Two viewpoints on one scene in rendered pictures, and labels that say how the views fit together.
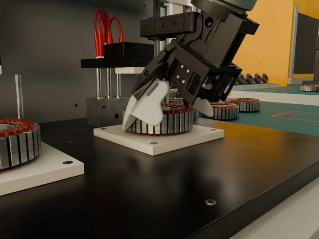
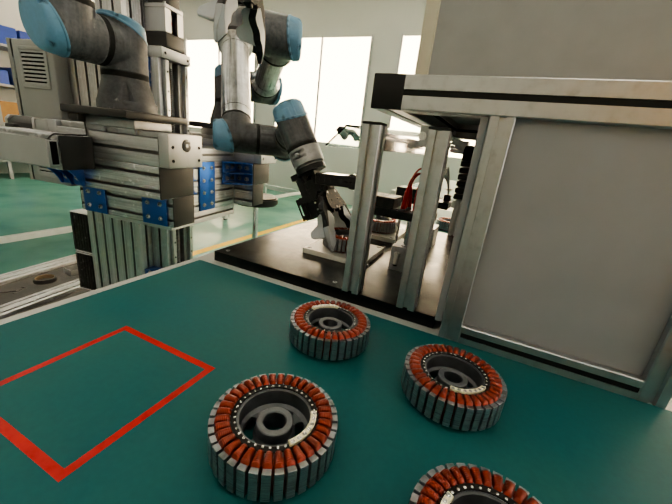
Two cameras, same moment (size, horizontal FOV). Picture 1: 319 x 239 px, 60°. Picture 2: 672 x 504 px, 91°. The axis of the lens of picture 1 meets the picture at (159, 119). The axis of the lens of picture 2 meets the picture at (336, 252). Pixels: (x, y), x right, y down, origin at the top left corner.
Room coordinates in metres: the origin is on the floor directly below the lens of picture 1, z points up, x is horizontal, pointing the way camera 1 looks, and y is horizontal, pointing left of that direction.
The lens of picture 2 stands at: (1.12, -0.33, 1.02)
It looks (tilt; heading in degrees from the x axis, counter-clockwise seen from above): 18 degrees down; 156
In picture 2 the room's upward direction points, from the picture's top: 7 degrees clockwise
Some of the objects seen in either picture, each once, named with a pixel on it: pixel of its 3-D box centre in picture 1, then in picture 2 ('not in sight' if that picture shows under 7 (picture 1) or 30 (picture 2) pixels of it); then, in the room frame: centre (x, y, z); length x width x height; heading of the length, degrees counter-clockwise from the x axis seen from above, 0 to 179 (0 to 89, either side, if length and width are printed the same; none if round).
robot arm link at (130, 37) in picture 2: not in sight; (120, 45); (-0.06, -0.50, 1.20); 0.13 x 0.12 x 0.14; 133
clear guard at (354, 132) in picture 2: not in sight; (395, 142); (0.26, 0.20, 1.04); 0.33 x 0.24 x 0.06; 42
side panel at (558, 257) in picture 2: not in sight; (574, 259); (0.87, 0.12, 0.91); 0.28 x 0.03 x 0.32; 42
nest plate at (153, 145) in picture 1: (157, 132); (345, 249); (0.44, 0.00, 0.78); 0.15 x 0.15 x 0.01; 42
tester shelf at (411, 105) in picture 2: not in sight; (527, 125); (0.59, 0.31, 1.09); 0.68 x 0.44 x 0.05; 132
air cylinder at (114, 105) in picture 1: (109, 110); (405, 255); (0.54, 0.10, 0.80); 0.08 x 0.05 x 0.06; 132
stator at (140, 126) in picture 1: (157, 117); (346, 239); (0.44, 0.00, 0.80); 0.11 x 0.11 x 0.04
